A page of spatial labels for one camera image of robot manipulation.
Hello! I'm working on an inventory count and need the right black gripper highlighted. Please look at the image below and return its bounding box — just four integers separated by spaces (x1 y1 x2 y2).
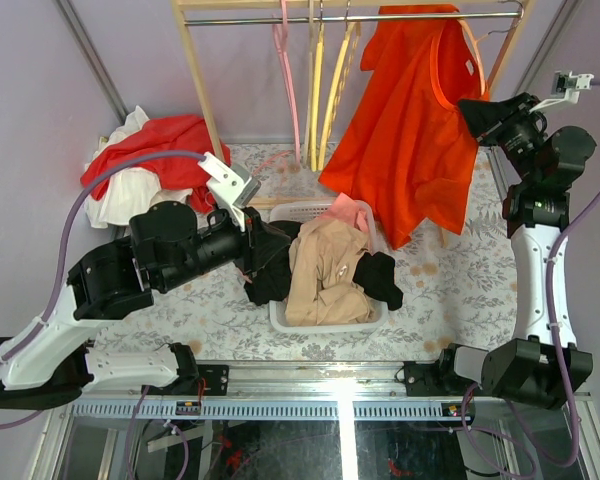
458 93 546 186

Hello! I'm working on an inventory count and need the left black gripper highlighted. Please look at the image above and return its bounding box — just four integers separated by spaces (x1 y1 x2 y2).
161 202 293 291

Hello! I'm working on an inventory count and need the orange wavy hanger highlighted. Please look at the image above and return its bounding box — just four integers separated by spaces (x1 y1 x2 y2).
458 0 525 95

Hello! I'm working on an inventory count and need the orange t shirt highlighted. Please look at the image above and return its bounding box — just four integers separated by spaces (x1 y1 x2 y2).
320 4 489 249

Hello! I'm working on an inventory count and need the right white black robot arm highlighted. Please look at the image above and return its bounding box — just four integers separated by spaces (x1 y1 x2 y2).
403 93 597 410

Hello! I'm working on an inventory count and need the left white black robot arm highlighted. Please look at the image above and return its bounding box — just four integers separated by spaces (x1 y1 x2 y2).
0 202 291 410

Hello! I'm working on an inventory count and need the pink hanger right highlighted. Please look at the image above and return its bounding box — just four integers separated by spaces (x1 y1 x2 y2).
252 150 295 178

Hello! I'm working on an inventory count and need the pink hanger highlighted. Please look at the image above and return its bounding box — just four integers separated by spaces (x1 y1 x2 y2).
252 150 295 178
272 0 301 164

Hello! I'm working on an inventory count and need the yellow hanger right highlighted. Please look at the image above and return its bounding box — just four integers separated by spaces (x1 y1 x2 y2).
316 2 361 171

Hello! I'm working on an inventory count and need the yellow hanger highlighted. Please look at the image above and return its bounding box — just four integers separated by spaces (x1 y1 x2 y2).
309 1 325 172
316 2 361 171

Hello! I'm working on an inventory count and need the yellow hanger left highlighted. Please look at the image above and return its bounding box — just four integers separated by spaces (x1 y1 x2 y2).
309 1 325 172

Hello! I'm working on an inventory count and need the beige wooden hanger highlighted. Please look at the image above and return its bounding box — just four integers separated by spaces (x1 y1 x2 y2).
304 0 319 167

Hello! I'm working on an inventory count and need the pink hanger left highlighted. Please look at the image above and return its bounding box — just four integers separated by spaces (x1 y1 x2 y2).
272 0 301 164

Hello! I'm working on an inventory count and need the white laundry basket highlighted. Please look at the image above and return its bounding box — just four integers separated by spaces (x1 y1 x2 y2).
268 197 389 335

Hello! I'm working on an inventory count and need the black garment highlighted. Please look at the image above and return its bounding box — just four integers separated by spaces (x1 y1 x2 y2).
242 221 403 311

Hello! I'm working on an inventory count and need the beige garment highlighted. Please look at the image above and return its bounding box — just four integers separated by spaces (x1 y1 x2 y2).
286 217 372 326

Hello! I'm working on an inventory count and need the pink garment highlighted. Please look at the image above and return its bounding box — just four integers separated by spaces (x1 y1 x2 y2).
320 193 369 233

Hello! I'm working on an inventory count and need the red cloth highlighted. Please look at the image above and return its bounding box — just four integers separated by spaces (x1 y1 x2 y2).
81 115 213 213

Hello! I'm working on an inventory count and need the white cloth pile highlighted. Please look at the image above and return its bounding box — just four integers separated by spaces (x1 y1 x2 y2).
84 106 193 229

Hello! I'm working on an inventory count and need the wooden clothes rack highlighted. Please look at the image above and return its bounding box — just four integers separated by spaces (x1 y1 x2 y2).
171 0 538 246

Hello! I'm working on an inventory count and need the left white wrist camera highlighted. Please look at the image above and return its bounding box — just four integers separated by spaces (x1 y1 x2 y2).
198 152 261 232

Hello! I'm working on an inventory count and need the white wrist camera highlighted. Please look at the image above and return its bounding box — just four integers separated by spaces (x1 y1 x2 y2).
198 152 261 232
531 71 594 112

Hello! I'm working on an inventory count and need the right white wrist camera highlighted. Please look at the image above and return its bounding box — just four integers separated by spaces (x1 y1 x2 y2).
531 71 594 112

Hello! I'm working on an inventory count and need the aluminium rail frame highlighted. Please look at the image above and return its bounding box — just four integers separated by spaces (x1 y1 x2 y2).
24 358 600 480

